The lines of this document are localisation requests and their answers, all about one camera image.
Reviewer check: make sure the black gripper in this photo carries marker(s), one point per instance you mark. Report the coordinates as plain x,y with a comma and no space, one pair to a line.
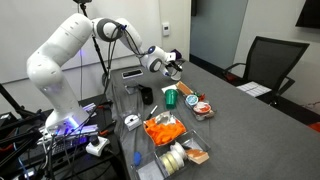
177,62

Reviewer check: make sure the white paper cup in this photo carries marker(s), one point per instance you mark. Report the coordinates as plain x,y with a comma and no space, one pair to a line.
175,74

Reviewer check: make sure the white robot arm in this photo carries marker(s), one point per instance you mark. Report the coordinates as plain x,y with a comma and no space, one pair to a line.
44,66

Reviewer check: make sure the green plastic cup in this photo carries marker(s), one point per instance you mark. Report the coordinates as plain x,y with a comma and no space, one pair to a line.
171,98

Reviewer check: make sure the orange packet in tray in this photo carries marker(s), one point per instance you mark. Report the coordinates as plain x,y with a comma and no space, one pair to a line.
184,88

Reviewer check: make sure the white rectangular eraser block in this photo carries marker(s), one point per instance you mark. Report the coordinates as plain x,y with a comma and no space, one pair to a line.
170,87

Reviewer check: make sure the blue white swirl lid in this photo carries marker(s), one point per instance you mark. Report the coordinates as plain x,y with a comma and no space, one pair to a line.
191,100

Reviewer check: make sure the clear tray with lids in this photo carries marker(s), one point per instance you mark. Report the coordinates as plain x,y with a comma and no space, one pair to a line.
202,98

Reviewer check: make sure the red white round lid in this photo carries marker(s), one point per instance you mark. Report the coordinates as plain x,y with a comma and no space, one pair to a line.
202,108

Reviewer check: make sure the black white marker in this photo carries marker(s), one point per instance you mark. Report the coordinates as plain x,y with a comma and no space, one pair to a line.
151,113

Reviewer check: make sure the orange chip bag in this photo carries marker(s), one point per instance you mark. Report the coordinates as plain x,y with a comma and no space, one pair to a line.
163,128

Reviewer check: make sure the white papers on chair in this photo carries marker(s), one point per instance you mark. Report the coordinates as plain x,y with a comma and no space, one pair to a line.
254,89

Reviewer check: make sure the black office chair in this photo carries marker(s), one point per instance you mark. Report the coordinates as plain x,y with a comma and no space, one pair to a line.
268,63

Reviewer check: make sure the brown sponge block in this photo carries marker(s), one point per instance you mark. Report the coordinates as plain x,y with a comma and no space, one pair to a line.
197,156

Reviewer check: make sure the blue oval object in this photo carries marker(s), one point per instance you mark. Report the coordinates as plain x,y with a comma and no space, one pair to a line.
137,158

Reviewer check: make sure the white emergency stop button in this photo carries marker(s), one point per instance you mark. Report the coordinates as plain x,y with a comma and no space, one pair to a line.
96,145

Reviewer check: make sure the orange bag on floor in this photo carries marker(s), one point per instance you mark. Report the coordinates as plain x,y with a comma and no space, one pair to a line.
315,126

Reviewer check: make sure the wall thermostat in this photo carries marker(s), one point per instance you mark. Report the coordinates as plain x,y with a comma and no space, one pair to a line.
166,29

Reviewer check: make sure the black tablet white frame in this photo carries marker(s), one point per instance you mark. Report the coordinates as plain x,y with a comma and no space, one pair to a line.
132,73

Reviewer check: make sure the camera tripod stand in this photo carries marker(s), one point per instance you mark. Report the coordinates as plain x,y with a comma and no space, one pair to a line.
82,6

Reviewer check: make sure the wall television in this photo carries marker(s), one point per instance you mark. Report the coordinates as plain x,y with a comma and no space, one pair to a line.
310,15

